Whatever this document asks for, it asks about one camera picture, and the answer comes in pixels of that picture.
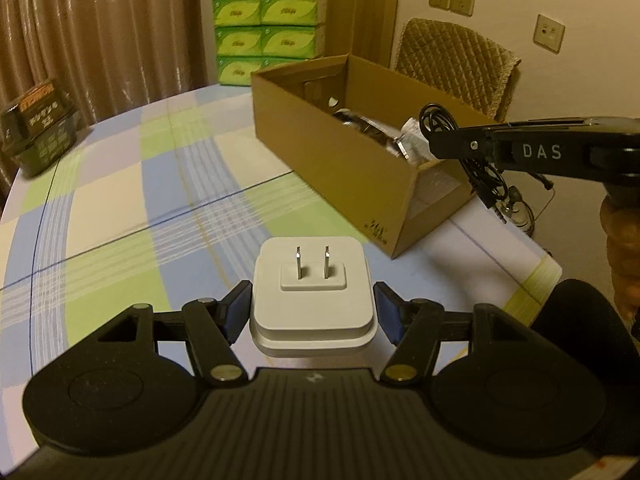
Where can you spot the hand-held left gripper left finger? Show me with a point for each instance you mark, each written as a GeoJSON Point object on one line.
{"type": "Point", "coordinates": [237, 310]}

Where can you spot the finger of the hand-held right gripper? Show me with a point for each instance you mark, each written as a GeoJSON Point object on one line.
{"type": "Point", "coordinates": [550, 122]}
{"type": "Point", "coordinates": [460, 144]}

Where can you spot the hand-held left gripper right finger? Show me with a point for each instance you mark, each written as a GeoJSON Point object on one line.
{"type": "Point", "coordinates": [387, 310]}

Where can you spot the white box with green print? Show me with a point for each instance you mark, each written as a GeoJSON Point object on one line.
{"type": "Point", "coordinates": [416, 140]}

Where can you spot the white power adapter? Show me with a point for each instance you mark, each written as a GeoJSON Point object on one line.
{"type": "Point", "coordinates": [312, 310]}

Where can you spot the silver foil bag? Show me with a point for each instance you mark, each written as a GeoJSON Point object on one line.
{"type": "Point", "coordinates": [370, 130]}

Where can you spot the brown cardboard box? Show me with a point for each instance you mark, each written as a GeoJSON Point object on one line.
{"type": "Point", "coordinates": [325, 160]}

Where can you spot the dark green food container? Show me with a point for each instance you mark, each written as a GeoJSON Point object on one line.
{"type": "Point", "coordinates": [40, 135]}

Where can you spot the person's right hand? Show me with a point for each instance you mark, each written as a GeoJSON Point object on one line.
{"type": "Point", "coordinates": [622, 250]}

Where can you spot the quilted beige chair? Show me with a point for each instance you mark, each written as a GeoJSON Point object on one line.
{"type": "Point", "coordinates": [450, 60]}

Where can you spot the wooden door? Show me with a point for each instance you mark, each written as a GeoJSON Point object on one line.
{"type": "Point", "coordinates": [360, 10]}

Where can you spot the person's black clothing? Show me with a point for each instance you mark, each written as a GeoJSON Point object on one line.
{"type": "Point", "coordinates": [575, 320]}

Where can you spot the stack of green tissue packs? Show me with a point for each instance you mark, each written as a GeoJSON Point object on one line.
{"type": "Point", "coordinates": [265, 35]}

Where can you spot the brown curtain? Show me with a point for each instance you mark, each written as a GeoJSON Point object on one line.
{"type": "Point", "coordinates": [100, 20]}

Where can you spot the cream wall socket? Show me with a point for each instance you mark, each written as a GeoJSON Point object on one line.
{"type": "Point", "coordinates": [549, 33]}

